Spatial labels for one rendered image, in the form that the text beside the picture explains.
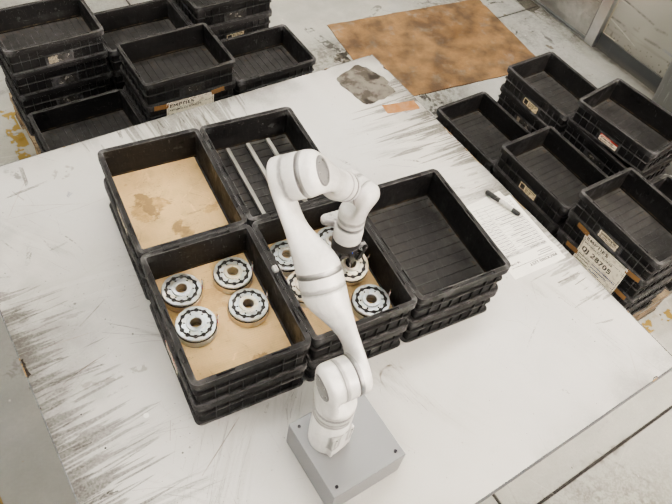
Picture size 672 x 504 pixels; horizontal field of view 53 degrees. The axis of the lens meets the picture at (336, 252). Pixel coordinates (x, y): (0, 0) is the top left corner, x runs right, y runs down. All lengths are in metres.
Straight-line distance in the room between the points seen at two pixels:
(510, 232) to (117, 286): 1.24
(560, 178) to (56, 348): 2.10
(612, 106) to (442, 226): 1.49
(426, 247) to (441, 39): 2.48
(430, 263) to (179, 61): 1.58
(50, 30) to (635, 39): 3.21
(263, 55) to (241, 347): 1.87
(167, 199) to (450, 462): 1.06
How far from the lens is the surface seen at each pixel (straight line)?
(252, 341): 1.71
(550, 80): 3.55
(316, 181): 1.24
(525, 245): 2.25
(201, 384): 1.55
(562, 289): 2.19
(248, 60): 3.25
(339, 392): 1.34
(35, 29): 3.30
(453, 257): 1.96
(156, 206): 1.99
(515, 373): 1.97
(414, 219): 2.02
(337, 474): 1.61
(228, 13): 3.28
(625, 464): 2.83
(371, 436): 1.66
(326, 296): 1.29
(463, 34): 4.39
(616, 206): 2.86
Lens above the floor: 2.31
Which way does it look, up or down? 51 degrees down
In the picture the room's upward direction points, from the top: 11 degrees clockwise
